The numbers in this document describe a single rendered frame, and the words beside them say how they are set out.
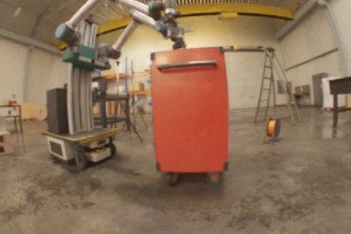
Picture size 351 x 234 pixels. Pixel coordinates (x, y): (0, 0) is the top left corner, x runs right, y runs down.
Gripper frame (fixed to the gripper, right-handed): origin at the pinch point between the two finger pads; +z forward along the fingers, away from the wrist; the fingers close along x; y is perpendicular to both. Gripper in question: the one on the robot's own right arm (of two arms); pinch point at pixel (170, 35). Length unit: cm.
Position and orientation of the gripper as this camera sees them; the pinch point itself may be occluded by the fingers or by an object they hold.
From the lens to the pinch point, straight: 109.8
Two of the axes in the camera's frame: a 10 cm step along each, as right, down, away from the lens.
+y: -8.3, 0.5, 5.6
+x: -5.5, 0.2, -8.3
